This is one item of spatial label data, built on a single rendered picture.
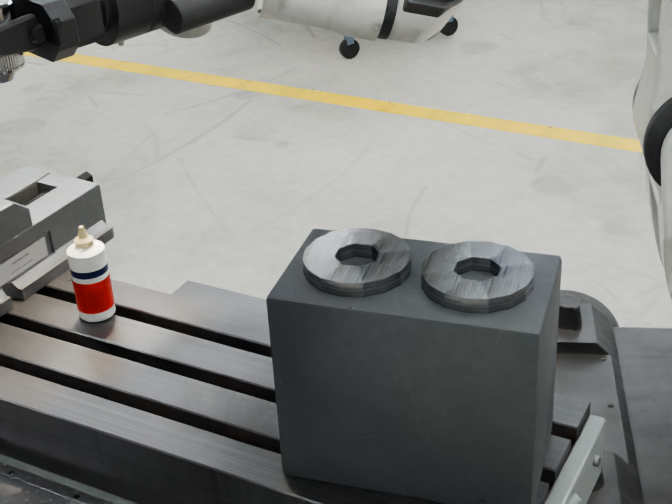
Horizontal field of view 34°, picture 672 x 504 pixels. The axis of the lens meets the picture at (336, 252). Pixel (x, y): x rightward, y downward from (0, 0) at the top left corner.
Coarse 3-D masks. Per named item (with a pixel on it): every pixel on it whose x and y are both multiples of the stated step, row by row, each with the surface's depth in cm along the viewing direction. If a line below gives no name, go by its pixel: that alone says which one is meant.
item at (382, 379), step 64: (320, 256) 92; (384, 256) 91; (448, 256) 91; (512, 256) 90; (320, 320) 88; (384, 320) 86; (448, 320) 85; (512, 320) 84; (320, 384) 92; (384, 384) 90; (448, 384) 88; (512, 384) 86; (320, 448) 95; (384, 448) 93; (448, 448) 91; (512, 448) 89
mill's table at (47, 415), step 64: (0, 320) 126; (64, 320) 122; (128, 320) 121; (192, 320) 121; (256, 320) 120; (0, 384) 112; (64, 384) 115; (128, 384) 111; (192, 384) 111; (256, 384) 110; (0, 448) 115; (64, 448) 109; (128, 448) 104; (192, 448) 102; (256, 448) 102; (576, 448) 101
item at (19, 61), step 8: (8, 16) 101; (0, 24) 101; (8, 56) 102; (16, 56) 103; (0, 64) 102; (8, 64) 103; (16, 64) 103; (24, 64) 105; (0, 72) 103; (8, 72) 103
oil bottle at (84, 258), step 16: (80, 240) 118; (96, 240) 120; (80, 256) 117; (96, 256) 118; (80, 272) 118; (96, 272) 118; (80, 288) 119; (96, 288) 119; (80, 304) 120; (96, 304) 120; (112, 304) 122; (96, 320) 121
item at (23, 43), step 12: (12, 24) 101; (24, 24) 102; (36, 24) 102; (0, 36) 100; (12, 36) 101; (24, 36) 102; (36, 36) 102; (0, 48) 101; (12, 48) 102; (24, 48) 102; (36, 48) 103
